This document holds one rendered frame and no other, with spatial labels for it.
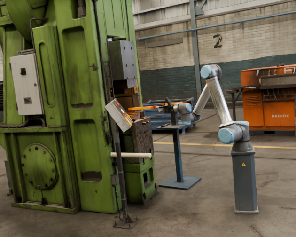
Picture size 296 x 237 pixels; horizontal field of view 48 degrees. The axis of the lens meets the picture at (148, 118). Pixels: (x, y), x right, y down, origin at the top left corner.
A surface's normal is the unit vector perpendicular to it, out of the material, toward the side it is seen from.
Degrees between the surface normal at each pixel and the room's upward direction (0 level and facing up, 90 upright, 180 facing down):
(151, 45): 90
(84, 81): 89
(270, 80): 90
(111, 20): 90
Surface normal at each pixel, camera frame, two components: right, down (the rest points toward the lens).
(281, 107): -0.55, 0.18
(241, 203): -0.21, 0.16
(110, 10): 0.90, -0.04
